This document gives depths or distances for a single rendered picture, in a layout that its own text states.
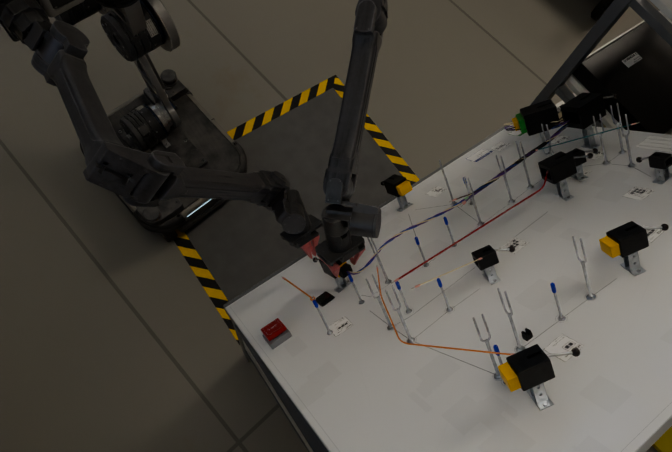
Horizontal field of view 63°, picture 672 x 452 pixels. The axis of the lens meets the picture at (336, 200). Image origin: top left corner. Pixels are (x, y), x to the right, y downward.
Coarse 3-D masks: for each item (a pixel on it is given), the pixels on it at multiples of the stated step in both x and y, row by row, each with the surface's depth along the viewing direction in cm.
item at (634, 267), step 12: (624, 228) 105; (636, 228) 103; (648, 228) 105; (660, 228) 105; (624, 240) 102; (636, 240) 103; (624, 252) 103; (636, 252) 105; (624, 264) 109; (636, 264) 106
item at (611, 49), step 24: (624, 48) 174; (648, 48) 176; (576, 72) 174; (600, 72) 170; (624, 72) 171; (648, 72) 172; (624, 96) 167; (648, 96) 168; (624, 120) 168; (648, 120) 165
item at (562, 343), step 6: (558, 336) 100; (564, 336) 99; (552, 342) 99; (558, 342) 99; (564, 342) 98; (570, 342) 98; (576, 342) 97; (546, 348) 98; (552, 348) 98; (558, 348) 97; (564, 348) 97; (570, 348) 96; (564, 360) 95
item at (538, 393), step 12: (528, 348) 88; (540, 348) 87; (576, 348) 88; (516, 360) 87; (528, 360) 86; (540, 360) 85; (516, 372) 85; (528, 372) 85; (540, 372) 85; (552, 372) 86; (528, 384) 86; (540, 384) 88; (540, 396) 89; (540, 408) 88
